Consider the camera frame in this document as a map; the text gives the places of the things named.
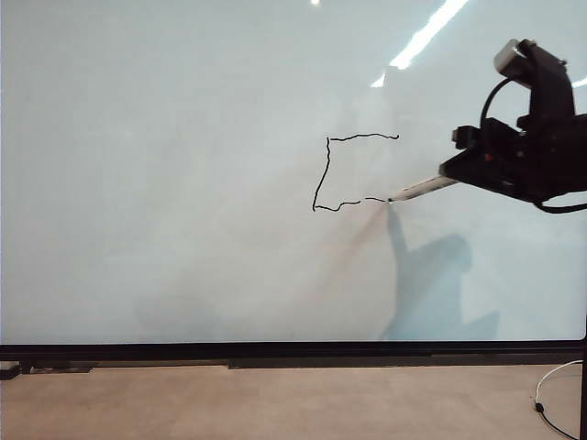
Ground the glass whiteboard with black frame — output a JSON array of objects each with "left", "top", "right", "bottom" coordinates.
[{"left": 0, "top": 0, "right": 587, "bottom": 364}]

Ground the white cable with black plug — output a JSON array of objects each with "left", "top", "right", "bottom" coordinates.
[{"left": 533, "top": 359, "right": 586, "bottom": 440}]

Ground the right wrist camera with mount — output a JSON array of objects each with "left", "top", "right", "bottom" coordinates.
[{"left": 493, "top": 38, "right": 577, "bottom": 121}]

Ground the white marker pen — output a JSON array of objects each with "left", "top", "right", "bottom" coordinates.
[{"left": 387, "top": 175, "right": 460, "bottom": 204}]

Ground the thick black gripper cable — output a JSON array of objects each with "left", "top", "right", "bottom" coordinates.
[{"left": 533, "top": 189, "right": 587, "bottom": 215}]

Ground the short black tray bracket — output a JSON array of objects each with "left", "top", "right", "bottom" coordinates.
[{"left": 20, "top": 360, "right": 98, "bottom": 374}]

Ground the black camera cable loop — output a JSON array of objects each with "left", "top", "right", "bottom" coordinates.
[{"left": 478, "top": 76, "right": 515, "bottom": 130}]

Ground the black vertical stand post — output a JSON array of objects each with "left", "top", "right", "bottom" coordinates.
[{"left": 581, "top": 311, "right": 587, "bottom": 440}]

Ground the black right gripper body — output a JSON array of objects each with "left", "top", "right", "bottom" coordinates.
[{"left": 450, "top": 114, "right": 587, "bottom": 205}]

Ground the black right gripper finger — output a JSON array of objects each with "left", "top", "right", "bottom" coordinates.
[{"left": 437, "top": 148, "right": 501, "bottom": 188}]

